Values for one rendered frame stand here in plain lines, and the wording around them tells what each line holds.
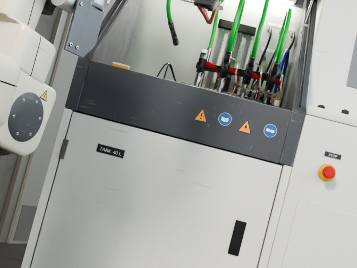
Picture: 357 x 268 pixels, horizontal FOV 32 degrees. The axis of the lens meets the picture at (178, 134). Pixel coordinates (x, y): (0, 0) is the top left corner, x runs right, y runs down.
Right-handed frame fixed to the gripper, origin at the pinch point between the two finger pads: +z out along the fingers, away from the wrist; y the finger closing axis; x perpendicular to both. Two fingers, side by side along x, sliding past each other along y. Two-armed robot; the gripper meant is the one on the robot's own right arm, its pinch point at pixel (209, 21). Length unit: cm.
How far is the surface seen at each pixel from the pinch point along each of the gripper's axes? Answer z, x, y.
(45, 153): 149, 137, 59
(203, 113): 10.1, -12.0, -35.0
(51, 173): 23, 26, -63
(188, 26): 18.4, 18.6, 24.1
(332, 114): 11, -47, -21
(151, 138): 15.3, 0.4, -45.3
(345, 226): 34, -58, -41
